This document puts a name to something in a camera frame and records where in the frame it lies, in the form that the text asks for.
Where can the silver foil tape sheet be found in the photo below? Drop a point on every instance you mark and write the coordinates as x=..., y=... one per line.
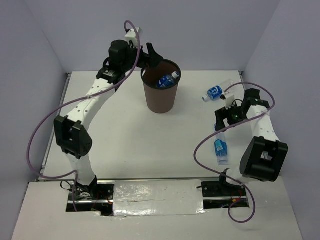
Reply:
x=157, y=198

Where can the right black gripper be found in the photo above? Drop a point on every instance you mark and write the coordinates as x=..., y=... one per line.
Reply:
x=221, y=114

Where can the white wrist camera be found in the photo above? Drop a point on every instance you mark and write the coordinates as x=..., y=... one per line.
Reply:
x=228, y=98
x=132, y=38

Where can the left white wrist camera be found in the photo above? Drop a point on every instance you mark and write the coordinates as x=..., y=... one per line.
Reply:
x=132, y=38

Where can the blue label bottle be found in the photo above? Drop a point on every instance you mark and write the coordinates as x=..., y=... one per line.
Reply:
x=215, y=92
x=168, y=80

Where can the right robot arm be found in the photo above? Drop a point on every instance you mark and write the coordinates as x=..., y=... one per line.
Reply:
x=265, y=155

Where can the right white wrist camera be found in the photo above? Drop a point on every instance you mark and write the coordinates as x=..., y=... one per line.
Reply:
x=228, y=98

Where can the blue cap bottle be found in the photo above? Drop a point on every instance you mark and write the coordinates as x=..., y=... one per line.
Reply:
x=221, y=149

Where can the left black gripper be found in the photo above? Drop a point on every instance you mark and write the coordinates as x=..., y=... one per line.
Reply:
x=150, y=60

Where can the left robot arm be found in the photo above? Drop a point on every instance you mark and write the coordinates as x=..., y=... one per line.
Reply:
x=71, y=131

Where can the brown plastic bin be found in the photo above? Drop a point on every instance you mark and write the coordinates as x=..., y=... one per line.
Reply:
x=160, y=100

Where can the metal base rail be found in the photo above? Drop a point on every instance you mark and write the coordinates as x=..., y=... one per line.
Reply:
x=217, y=194

